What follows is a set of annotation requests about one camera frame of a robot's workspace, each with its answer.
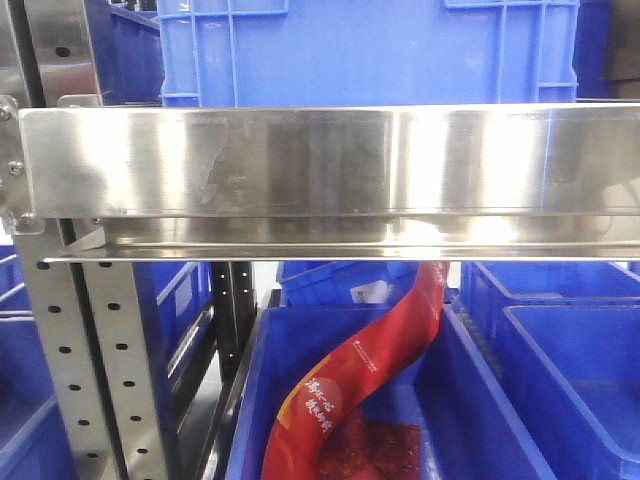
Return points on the blue bin rear centre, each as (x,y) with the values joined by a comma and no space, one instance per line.
(320,283)

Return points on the large blue bin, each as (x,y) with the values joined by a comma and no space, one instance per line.
(468,427)

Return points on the blue bin lower right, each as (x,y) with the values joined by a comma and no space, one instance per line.
(566,339)

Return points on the blue bin lower left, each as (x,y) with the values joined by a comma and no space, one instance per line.
(34,443)

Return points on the red snack package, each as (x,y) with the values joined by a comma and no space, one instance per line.
(359,366)

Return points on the blue crate on upper shelf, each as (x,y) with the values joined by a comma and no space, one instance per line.
(366,53)

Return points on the steel shelf rack upright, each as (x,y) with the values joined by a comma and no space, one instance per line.
(92,360)

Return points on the steel shelf front rail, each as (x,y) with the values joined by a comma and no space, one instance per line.
(530,181)

